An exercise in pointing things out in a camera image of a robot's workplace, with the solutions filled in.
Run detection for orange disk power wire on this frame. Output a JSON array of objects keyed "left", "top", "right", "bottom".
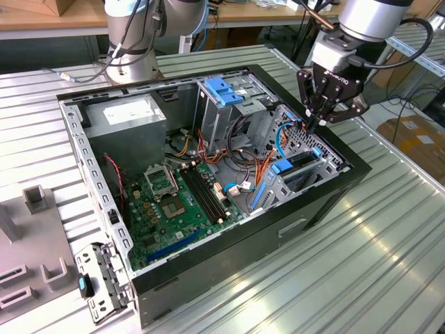
[{"left": 277, "top": 119, "right": 307, "bottom": 149}]

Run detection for blue expansion slot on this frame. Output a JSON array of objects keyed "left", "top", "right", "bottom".
[{"left": 145, "top": 228, "right": 204, "bottom": 264}]

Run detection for hard disk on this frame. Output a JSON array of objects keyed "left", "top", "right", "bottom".
[{"left": 249, "top": 148, "right": 323, "bottom": 212}]

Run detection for blue plastic drive latch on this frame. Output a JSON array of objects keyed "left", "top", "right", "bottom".
[{"left": 204, "top": 78, "right": 246, "bottom": 107}]

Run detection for metal socket cover frame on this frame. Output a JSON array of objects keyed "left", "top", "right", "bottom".
[{"left": 143, "top": 162, "right": 180, "bottom": 202}]

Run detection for grey parts rack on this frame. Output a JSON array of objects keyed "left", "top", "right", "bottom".
[{"left": 0, "top": 183, "right": 80, "bottom": 312}]

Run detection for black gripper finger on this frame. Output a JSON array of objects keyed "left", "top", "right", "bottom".
[
  {"left": 311, "top": 84, "right": 371, "bottom": 135},
  {"left": 296, "top": 67, "right": 330, "bottom": 135}
]

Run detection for black cable bundle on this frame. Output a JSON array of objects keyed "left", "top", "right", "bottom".
[{"left": 225, "top": 116, "right": 258, "bottom": 168}]

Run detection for perforated metal disk bay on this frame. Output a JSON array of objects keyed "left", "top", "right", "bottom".
[{"left": 243, "top": 102, "right": 350, "bottom": 215}]

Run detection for green motherboard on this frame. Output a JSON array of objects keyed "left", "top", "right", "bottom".
[{"left": 123, "top": 159, "right": 244, "bottom": 272}]

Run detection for yellow orange wire bundle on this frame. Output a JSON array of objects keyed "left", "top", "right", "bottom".
[{"left": 165, "top": 134, "right": 196, "bottom": 158}]

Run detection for metal slat shelf table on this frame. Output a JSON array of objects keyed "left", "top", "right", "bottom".
[{"left": 368, "top": 26, "right": 445, "bottom": 102}]

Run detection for black camera cable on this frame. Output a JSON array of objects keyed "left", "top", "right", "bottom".
[{"left": 347, "top": 17, "right": 435, "bottom": 69}]

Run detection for orange red wire bundle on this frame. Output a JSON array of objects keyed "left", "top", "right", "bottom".
[{"left": 196, "top": 128, "right": 229, "bottom": 165}]

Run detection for large brown cardboard box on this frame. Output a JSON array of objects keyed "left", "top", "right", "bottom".
[{"left": 377, "top": 116, "right": 445, "bottom": 175}]

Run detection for red black twisted wire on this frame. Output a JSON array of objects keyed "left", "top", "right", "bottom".
[{"left": 104, "top": 155, "right": 125, "bottom": 212}]

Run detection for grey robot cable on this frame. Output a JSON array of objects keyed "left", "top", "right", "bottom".
[{"left": 41, "top": 0, "right": 164, "bottom": 84}]

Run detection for white plug with blue wire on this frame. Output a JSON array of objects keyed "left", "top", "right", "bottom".
[{"left": 222, "top": 180, "right": 251, "bottom": 198}]

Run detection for black open PC case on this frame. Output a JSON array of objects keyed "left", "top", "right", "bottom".
[{"left": 55, "top": 64, "right": 373, "bottom": 330}]

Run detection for metal card retention bracket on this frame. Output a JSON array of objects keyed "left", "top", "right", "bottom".
[{"left": 74, "top": 241, "right": 135, "bottom": 326}]

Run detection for grey metal drive cage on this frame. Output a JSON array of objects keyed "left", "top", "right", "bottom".
[{"left": 193, "top": 74, "right": 279, "bottom": 150}]

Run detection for blue data wire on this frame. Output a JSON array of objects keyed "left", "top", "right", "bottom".
[{"left": 274, "top": 113, "right": 303, "bottom": 161}]

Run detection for copper coloured hose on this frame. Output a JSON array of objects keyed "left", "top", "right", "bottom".
[{"left": 298, "top": 0, "right": 337, "bottom": 31}]

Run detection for black RAM slot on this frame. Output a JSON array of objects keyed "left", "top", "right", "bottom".
[
  {"left": 189, "top": 164, "right": 225, "bottom": 223},
  {"left": 179, "top": 167, "right": 216, "bottom": 226},
  {"left": 184, "top": 166, "right": 220, "bottom": 225},
  {"left": 194, "top": 163, "right": 229, "bottom": 220}
]

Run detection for long wooden desk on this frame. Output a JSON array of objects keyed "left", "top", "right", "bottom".
[{"left": 0, "top": 0, "right": 420, "bottom": 41}]

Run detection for CPU socket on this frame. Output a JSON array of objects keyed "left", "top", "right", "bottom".
[{"left": 160, "top": 196, "right": 189, "bottom": 221}]

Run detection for grey power supply unit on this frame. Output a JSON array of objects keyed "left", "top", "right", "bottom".
[{"left": 83, "top": 93, "right": 168, "bottom": 178}]

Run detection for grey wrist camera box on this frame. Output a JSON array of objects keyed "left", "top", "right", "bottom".
[{"left": 310, "top": 33, "right": 364, "bottom": 70}]

